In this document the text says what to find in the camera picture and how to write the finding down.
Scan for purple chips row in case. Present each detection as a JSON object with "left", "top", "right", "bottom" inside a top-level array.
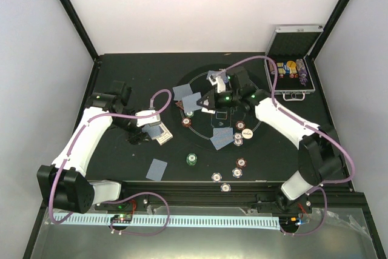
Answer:
[{"left": 296, "top": 59, "right": 308, "bottom": 86}]

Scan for blue chip on rail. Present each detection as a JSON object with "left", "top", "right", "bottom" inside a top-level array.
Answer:
[{"left": 220, "top": 183, "right": 231, "bottom": 192}]

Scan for green poker chip stack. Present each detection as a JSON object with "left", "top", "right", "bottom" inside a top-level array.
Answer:
[{"left": 186, "top": 153, "right": 198, "bottom": 166}]

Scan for white slotted cable duct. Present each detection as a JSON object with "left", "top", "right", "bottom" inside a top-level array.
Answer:
[{"left": 63, "top": 213, "right": 280, "bottom": 230}]

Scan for brown chips row in case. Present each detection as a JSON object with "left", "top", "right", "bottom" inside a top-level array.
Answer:
[{"left": 268, "top": 61, "right": 277, "bottom": 75}]

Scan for red triangular marker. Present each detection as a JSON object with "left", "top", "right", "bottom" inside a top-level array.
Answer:
[{"left": 175, "top": 102, "right": 184, "bottom": 110}]

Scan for purple cable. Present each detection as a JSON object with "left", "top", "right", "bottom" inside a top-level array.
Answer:
[
  {"left": 216, "top": 55, "right": 356, "bottom": 238},
  {"left": 48, "top": 89, "right": 173, "bottom": 237}
]

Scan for aluminium poker case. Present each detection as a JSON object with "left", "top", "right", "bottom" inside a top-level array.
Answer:
[{"left": 264, "top": 24, "right": 323, "bottom": 102}]

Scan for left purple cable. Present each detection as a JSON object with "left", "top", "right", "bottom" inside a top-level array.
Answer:
[{"left": 48, "top": 89, "right": 173, "bottom": 237}]

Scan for round black poker mat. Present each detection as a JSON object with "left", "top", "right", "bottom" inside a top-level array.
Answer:
[{"left": 169, "top": 64, "right": 267, "bottom": 152}]

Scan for yellow button in case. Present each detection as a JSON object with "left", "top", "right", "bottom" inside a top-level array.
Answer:
[{"left": 287, "top": 61, "right": 296, "bottom": 70}]

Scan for white dealer button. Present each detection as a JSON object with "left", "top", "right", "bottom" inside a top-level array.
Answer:
[{"left": 241, "top": 128, "right": 253, "bottom": 140}]

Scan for blue chip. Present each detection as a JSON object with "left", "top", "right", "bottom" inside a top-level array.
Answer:
[
  {"left": 232, "top": 167, "right": 243, "bottom": 178},
  {"left": 220, "top": 183, "right": 231, "bottom": 192},
  {"left": 212, "top": 172, "right": 222, "bottom": 183}
]

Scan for face-down burn card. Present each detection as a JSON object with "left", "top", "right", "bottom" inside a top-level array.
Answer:
[{"left": 182, "top": 92, "right": 202, "bottom": 113}]

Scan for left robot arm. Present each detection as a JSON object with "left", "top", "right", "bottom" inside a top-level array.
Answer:
[{"left": 37, "top": 81, "right": 163, "bottom": 214}]

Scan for blue chips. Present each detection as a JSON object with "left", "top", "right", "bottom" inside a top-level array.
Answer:
[{"left": 233, "top": 133, "right": 244, "bottom": 147}]

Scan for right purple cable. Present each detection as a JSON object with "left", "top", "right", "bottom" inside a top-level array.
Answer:
[{"left": 216, "top": 55, "right": 356, "bottom": 238}]

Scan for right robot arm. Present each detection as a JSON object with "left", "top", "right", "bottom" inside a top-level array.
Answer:
[{"left": 196, "top": 68, "right": 345, "bottom": 212}]

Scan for blue playing card deck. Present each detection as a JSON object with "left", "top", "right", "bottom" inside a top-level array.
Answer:
[{"left": 142, "top": 124, "right": 165, "bottom": 140}]

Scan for brown poker chip stack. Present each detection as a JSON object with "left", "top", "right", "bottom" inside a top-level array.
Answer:
[{"left": 236, "top": 158, "right": 247, "bottom": 168}]

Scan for white playing card box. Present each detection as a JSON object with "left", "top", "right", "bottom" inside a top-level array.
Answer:
[{"left": 156, "top": 132, "right": 173, "bottom": 146}]

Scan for cards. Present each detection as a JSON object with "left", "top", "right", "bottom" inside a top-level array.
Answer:
[{"left": 213, "top": 127, "right": 234, "bottom": 139}]

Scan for stray card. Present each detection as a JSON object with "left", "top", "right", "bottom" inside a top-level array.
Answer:
[{"left": 145, "top": 159, "right": 167, "bottom": 181}]

